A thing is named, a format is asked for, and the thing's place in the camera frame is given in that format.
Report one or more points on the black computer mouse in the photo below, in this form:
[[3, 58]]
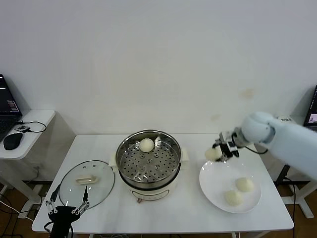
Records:
[[13, 140]]

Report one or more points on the black dongle white label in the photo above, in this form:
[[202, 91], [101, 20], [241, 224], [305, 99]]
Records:
[[22, 129]]

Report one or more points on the white round plate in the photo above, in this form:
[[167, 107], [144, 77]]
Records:
[[218, 178]]

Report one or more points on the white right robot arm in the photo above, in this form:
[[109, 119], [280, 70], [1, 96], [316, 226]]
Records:
[[284, 141]]

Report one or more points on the stainless steel steamer basket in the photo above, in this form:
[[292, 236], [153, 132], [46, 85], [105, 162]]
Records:
[[148, 166]]

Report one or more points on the cream electric cooking pot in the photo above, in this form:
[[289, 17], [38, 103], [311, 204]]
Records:
[[151, 193]]

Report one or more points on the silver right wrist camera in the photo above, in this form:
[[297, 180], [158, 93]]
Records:
[[226, 137]]

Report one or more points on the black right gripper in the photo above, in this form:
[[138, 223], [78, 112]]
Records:
[[232, 147]]

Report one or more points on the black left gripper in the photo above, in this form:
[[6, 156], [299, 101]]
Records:
[[63, 214]]

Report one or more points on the black laptop pink windows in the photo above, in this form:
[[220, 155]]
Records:
[[7, 104]]

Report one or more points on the black laptop dark screen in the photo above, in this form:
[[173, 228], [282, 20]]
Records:
[[312, 111]]

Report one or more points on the white steamed baozi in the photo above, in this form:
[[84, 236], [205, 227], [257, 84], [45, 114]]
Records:
[[244, 184], [233, 197], [146, 145], [212, 154]]

